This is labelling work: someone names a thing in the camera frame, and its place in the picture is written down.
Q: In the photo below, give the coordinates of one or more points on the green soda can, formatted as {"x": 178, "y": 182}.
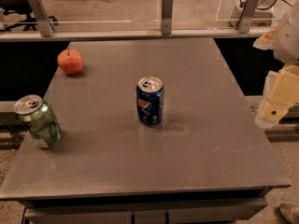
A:
{"x": 39, "y": 119}

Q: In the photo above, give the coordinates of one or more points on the red apple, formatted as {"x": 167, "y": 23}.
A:
{"x": 70, "y": 61}

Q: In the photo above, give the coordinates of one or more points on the middle metal bracket post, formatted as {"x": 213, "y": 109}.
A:
{"x": 166, "y": 17}

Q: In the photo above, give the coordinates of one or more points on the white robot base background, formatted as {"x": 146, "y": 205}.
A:
{"x": 263, "y": 15}

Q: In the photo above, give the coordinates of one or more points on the blue pepsi can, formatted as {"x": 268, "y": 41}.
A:
{"x": 150, "y": 100}

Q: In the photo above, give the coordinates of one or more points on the metal barrier rail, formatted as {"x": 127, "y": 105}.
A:
{"x": 126, "y": 35}

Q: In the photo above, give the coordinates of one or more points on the black office chair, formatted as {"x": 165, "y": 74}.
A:
{"x": 21, "y": 7}

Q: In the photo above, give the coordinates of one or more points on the left metal bracket post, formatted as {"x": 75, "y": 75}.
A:
{"x": 42, "y": 19}

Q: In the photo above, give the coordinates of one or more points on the grey shoe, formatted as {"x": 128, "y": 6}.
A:
{"x": 290, "y": 213}

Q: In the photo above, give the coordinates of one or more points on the metal bracket post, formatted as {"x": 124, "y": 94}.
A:
{"x": 246, "y": 17}
{"x": 42, "y": 19}
{"x": 166, "y": 17}

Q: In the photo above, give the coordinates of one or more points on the right metal bracket post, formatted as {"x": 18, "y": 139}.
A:
{"x": 246, "y": 17}

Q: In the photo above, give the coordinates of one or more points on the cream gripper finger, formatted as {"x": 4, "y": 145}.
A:
{"x": 280, "y": 94}
{"x": 266, "y": 41}

